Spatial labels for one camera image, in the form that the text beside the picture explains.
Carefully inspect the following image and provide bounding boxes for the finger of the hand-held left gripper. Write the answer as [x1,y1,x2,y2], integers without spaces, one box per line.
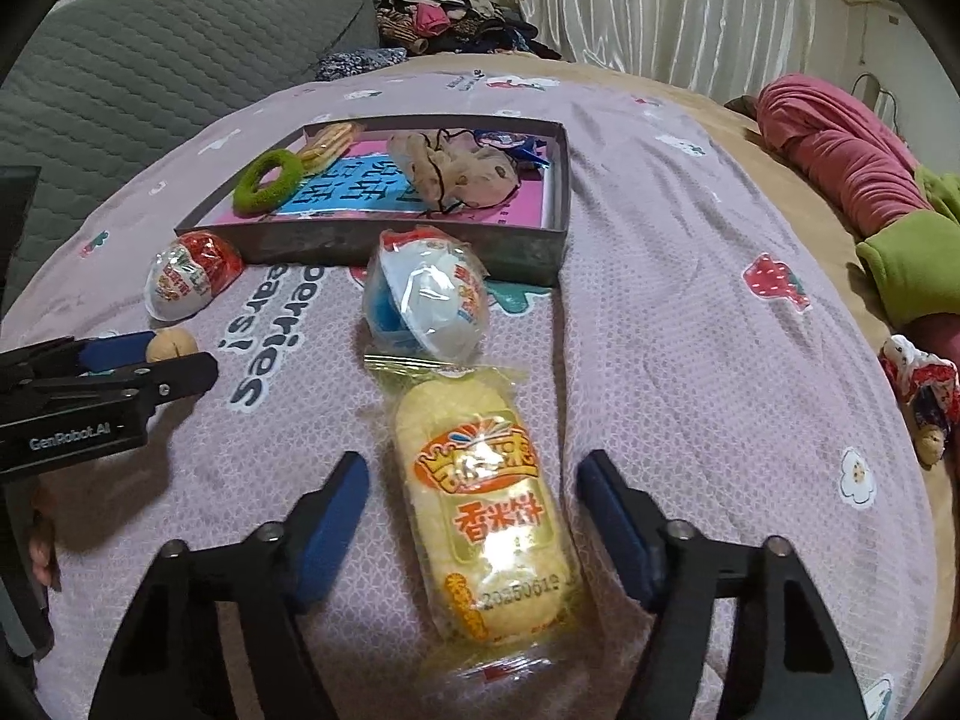
[0,328,156,392]
[30,351,221,422]

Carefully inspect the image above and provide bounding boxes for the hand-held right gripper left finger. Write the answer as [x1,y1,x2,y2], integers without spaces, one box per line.
[88,451,370,720]

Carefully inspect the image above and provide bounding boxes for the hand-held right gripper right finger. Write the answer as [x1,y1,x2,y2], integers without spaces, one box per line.
[577,450,875,720]

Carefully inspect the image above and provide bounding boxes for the red and white chocolate egg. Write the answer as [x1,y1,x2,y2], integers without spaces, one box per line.
[145,232,242,320]

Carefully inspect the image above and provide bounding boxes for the yellow rice cracker packet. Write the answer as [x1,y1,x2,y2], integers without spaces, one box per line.
[365,356,586,680]

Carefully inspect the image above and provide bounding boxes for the green fuzzy ring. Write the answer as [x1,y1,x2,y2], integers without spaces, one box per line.
[232,150,311,215]

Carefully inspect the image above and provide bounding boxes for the blue and white chocolate egg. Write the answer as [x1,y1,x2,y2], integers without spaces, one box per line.
[362,229,492,361]

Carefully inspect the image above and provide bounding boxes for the small clear cracker packet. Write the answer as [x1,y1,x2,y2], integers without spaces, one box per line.
[296,122,357,170]

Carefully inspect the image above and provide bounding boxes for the dark cardboard box tray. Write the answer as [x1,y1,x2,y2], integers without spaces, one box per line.
[174,116,571,287]

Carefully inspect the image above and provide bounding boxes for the blue cookie packet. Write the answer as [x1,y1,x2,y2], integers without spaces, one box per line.
[480,127,560,170]

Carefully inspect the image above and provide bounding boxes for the person's left hand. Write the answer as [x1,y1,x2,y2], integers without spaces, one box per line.
[28,481,62,590]

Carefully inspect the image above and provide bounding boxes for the pink and blue book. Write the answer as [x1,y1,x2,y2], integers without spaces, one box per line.
[199,139,560,230]

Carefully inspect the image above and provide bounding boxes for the grey quilted headboard cover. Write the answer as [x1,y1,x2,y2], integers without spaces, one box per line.
[0,0,380,301]

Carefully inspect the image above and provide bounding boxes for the blue floral pillow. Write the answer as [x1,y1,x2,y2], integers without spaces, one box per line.
[315,49,406,82]

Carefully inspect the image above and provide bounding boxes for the green fleece blanket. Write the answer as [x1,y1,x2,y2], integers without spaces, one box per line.
[856,169,960,327]

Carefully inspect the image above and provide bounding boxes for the pink quilt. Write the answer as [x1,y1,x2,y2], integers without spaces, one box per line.
[756,73,960,361]

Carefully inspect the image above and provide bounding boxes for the pile of clothes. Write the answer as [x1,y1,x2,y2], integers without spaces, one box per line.
[371,0,563,61]

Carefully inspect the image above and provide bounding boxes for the white curtain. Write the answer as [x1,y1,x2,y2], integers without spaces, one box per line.
[510,0,818,98]

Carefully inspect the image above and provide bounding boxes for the metal chair frame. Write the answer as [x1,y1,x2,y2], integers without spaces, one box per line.
[851,73,901,121]

